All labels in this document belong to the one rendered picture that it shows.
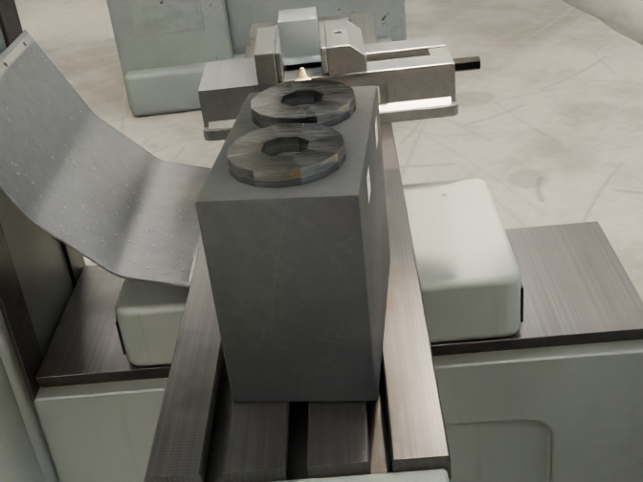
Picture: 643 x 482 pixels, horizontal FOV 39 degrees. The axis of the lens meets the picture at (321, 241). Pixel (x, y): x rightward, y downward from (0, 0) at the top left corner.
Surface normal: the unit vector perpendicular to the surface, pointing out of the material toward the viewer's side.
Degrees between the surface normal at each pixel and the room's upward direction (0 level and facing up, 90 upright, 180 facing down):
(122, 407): 90
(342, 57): 90
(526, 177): 0
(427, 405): 0
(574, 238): 0
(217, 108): 90
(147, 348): 90
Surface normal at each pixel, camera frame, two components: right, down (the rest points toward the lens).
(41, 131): 0.84, -0.47
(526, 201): -0.10, -0.87
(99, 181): 0.63, -0.68
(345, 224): -0.11, 0.50
